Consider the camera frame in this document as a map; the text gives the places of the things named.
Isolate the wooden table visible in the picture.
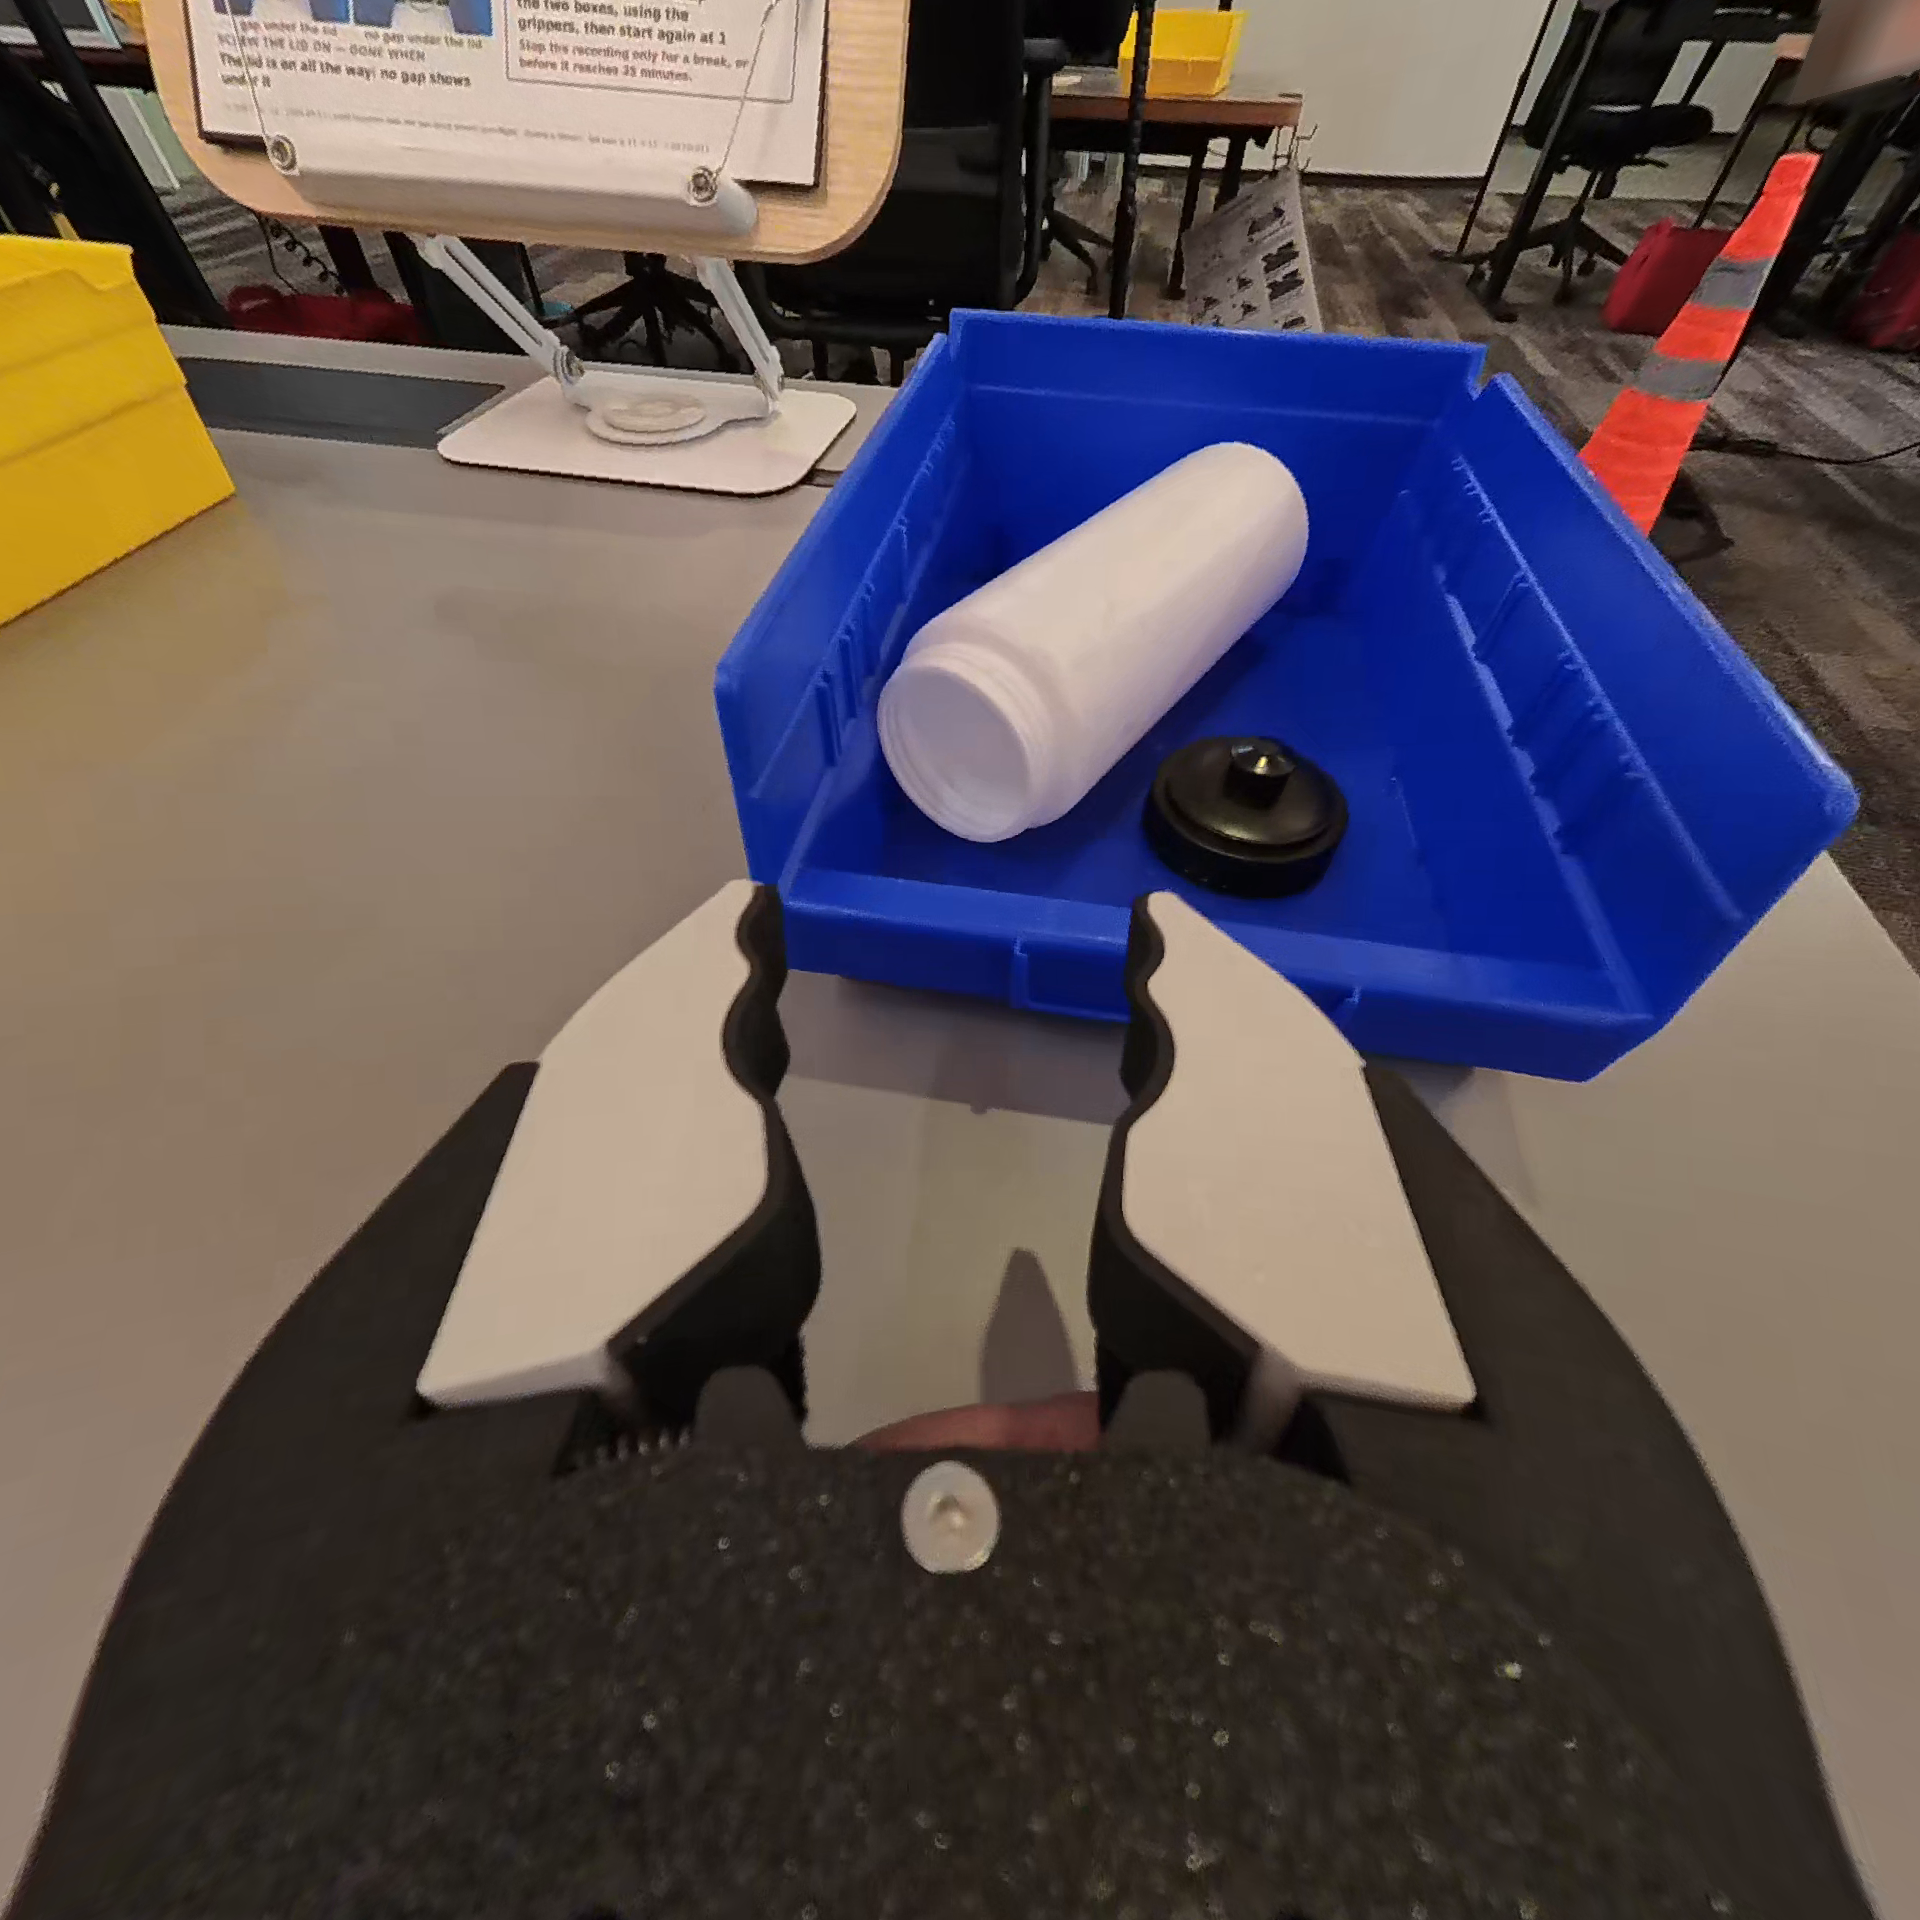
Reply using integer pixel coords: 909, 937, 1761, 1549
1046, 66, 1307, 146

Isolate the red bag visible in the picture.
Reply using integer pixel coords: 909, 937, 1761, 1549
1599, 218, 1735, 339

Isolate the black office chair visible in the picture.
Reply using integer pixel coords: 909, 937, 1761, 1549
1463, 0, 1723, 313

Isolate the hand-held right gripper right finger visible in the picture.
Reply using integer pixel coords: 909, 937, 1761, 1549
1089, 889, 1479, 1453

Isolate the white plastic bottle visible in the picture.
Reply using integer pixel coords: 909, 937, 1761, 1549
876, 438, 1311, 844

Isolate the hanging printed sheet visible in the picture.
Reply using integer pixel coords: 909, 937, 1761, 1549
1182, 162, 1325, 337

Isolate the instruction board on stand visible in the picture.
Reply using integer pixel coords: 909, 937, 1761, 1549
187, 0, 833, 197

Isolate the small yellow bin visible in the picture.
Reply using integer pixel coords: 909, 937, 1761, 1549
1116, 7, 1247, 92

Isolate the blue plastic bin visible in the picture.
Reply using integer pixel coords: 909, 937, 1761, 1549
714, 306, 1862, 1085

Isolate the wooden instruction board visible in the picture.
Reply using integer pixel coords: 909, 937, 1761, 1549
139, 0, 911, 269

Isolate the black bottle lid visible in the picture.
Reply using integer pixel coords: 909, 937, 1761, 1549
1141, 733, 1348, 902

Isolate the yellow plastic bin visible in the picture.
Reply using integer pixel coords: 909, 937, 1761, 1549
0, 230, 239, 629

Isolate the orange traffic cone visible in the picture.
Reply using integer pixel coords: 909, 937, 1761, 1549
1579, 150, 1827, 537

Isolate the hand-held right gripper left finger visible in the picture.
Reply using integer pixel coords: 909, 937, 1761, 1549
417, 879, 825, 1443

